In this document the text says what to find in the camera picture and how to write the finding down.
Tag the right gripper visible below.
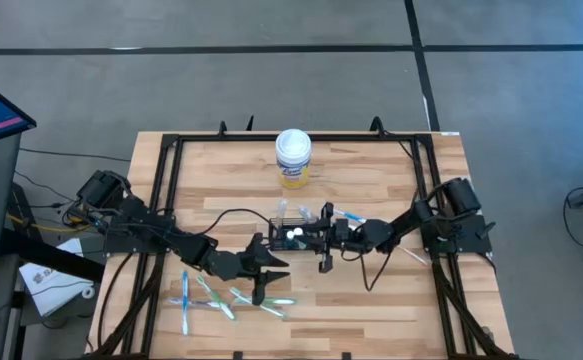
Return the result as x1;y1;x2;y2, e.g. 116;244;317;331
303;202;365;274

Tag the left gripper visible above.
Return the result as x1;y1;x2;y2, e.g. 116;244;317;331
235;232;292;307

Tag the blue toothbrush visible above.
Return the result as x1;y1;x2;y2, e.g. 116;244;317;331
180;269;191;337
331;206;368;225
298;203;321;226

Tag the white-lidded wipes canister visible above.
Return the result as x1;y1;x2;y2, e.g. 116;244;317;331
274;128;314;190

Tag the black stand beam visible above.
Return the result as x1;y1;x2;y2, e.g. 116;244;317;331
0;227;107;284

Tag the white box on floor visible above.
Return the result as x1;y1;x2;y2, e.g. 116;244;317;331
18;237;96;318

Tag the black wire caddy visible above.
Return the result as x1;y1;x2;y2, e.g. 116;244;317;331
268;217;331;253

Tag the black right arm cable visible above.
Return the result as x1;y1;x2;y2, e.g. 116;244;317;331
358;247;395;292

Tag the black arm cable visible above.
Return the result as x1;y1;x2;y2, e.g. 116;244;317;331
358;247;395;292
198;208;272;236

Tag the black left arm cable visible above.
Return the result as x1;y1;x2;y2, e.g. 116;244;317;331
198;208;272;236

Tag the yellow cable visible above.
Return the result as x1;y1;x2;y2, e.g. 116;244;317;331
5;212;95;235

